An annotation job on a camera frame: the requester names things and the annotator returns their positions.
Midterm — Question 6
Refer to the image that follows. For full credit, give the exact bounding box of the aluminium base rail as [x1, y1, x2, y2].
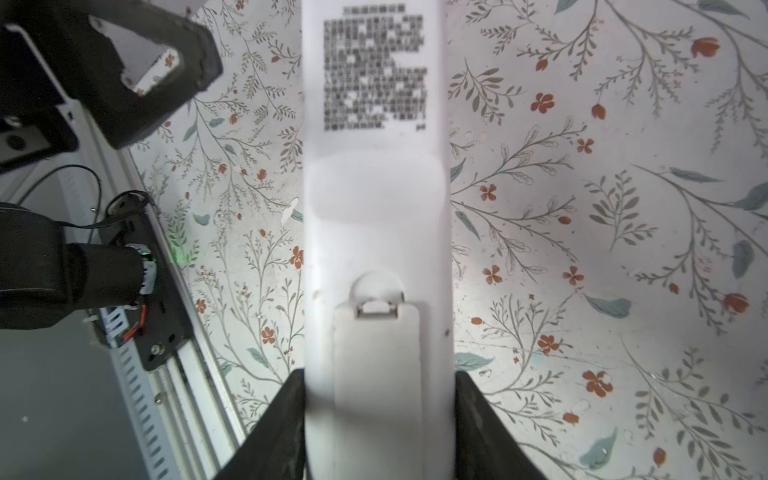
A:
[1, 103, 245, 479]

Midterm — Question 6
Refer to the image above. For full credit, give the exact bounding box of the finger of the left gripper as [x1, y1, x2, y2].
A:
[1, 1, 223, 149]

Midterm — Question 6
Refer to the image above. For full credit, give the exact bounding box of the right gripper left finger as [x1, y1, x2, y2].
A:
[215, 369, 306, 480]

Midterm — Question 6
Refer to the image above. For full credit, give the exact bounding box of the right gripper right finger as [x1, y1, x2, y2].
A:
[454, 371, 545, 480]

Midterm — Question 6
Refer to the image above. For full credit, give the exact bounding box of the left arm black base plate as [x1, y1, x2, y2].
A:
[101, 191, 193, 372]

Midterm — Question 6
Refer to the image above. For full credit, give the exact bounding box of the white remote control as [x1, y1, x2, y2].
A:
[301, 1, 456, 479]

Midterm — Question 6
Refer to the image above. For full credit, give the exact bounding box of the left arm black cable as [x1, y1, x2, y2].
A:
[14, 164, 154, 232]

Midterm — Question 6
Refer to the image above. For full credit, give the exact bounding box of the white battery cover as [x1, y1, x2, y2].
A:
[333, 300, 423, 479]

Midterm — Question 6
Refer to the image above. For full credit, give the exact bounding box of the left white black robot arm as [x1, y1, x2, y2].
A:
[1, 1, 223, 330]

